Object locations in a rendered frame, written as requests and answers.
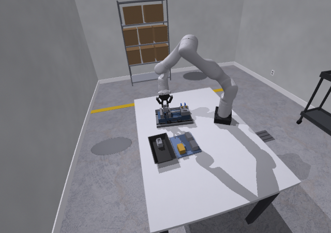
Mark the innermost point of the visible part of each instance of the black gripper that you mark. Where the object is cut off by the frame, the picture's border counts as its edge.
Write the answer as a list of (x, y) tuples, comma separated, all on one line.
[(164, 97)]

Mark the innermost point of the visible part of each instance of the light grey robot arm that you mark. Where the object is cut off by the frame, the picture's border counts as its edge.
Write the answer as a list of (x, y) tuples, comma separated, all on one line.
[(188, 50)]

